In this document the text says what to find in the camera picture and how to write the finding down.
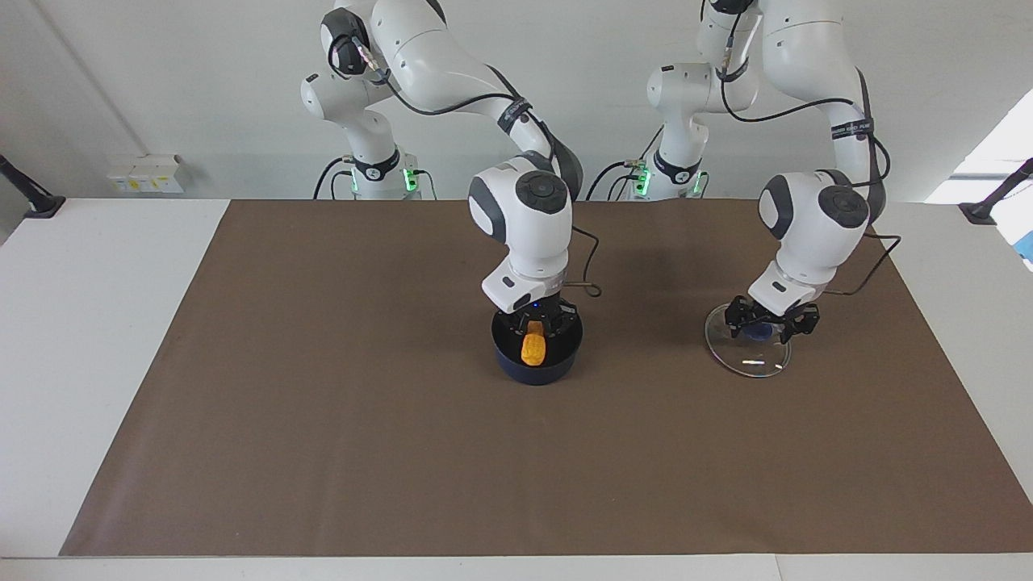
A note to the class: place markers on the brown table mat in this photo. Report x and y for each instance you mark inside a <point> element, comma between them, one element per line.
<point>323,403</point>

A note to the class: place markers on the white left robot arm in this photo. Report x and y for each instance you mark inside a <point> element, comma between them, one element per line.
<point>815,218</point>

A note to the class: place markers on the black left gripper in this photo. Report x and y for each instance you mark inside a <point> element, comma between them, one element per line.
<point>779,315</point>

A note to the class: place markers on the glass lid with purple knob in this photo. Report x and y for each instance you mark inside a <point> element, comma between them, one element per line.
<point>746,359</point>

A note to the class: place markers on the blue object at table edge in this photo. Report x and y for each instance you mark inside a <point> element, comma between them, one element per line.
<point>1026,248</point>

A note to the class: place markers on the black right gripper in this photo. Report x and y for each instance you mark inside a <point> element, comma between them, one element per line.
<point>539,310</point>

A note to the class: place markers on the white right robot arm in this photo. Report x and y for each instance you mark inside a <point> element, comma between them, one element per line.
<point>529,226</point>

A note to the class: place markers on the yellow toy corn cob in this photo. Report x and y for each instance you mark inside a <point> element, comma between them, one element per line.
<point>533,347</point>

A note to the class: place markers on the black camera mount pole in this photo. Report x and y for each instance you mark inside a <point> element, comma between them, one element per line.
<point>993,198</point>
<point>28,194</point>

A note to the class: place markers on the white wall socket box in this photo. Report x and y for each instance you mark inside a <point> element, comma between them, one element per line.
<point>145,176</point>

